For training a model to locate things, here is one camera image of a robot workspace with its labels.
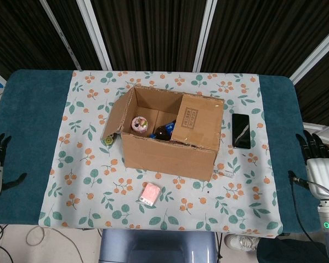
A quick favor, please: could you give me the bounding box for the dark cola bottle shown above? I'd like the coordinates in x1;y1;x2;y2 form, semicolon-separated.
149;119;178;142

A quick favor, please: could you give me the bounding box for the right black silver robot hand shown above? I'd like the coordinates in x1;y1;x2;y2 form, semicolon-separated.
287;130;329;202

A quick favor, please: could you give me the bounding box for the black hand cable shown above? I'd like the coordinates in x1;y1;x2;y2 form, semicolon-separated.
288;171;329;244

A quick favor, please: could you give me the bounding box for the black fabric bag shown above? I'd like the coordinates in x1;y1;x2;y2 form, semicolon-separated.
256;237;329;263

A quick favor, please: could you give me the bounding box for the black screen smartphone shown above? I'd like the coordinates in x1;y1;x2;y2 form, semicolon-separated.
231;113;252;150

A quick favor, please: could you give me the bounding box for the teal plush table cover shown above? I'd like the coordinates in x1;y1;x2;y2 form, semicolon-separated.
0;68;326;236

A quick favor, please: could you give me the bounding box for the white metal frame rail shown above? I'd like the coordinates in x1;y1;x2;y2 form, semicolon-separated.
303;122;329;139

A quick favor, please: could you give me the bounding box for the floral print tablecloth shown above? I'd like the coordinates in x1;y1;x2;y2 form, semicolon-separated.
38;70;285;238

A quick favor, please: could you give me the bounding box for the clear plastic ruler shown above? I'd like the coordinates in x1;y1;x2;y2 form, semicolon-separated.
213;169;235;179

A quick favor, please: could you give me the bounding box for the white sneaker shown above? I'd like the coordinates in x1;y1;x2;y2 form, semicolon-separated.
224;234;260;251

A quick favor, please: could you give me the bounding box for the tan floor cable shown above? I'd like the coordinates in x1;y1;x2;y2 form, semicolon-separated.
26;226;84;263

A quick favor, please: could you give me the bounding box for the thin white frame post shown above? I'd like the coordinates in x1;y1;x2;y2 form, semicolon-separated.
39;0;82;71

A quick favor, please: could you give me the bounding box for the blue-grey robot torso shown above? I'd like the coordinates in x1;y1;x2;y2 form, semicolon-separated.
98;228;219;263

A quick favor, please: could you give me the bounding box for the brown cardboard box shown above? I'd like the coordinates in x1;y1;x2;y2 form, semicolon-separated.
101;85;225;182

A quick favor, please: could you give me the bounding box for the double white frame post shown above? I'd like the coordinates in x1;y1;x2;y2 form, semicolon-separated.
76;0;112;71

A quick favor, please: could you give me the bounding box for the pink tissue pack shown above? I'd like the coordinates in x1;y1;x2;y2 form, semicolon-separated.
138;182;161;207

